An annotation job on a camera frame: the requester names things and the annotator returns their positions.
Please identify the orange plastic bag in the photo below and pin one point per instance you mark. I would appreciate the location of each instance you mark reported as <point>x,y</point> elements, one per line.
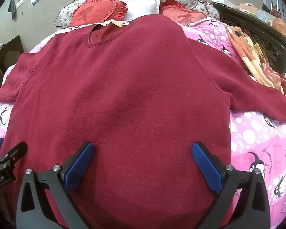
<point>281,27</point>

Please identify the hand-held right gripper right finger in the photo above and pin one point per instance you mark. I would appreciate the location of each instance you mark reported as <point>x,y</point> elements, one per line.
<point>207,169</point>

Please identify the maroon sweater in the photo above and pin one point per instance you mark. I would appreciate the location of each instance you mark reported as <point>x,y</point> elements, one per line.
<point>124,88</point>

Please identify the dark wooden cabinet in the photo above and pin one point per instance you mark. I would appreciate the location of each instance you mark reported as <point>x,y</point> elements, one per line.
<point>4,54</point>

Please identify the cardboard box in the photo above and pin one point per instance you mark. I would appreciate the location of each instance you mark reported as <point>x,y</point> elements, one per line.
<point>249,8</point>

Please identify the orange patterned blanket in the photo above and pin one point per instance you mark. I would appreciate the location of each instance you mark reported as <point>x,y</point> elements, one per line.
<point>247,57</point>

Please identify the small red heart pillow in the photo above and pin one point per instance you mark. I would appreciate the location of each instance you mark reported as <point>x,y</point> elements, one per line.
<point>181,15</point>

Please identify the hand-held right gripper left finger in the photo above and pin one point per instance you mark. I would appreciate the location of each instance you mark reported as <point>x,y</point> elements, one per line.
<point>79,167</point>

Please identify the white pillow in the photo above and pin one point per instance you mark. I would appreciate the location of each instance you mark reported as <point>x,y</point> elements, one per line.
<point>143,8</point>

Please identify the pink penguin blanket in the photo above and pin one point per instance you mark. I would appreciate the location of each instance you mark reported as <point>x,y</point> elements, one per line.
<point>255,133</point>

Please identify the large red heart pillow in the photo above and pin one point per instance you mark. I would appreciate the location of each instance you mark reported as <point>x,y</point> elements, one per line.
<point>95,10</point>

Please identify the dark carved wooden bed frame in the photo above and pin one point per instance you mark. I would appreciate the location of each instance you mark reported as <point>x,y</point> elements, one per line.
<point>264,35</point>

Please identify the hanging grey cloth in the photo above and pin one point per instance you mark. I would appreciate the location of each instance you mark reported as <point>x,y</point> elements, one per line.
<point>12,7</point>

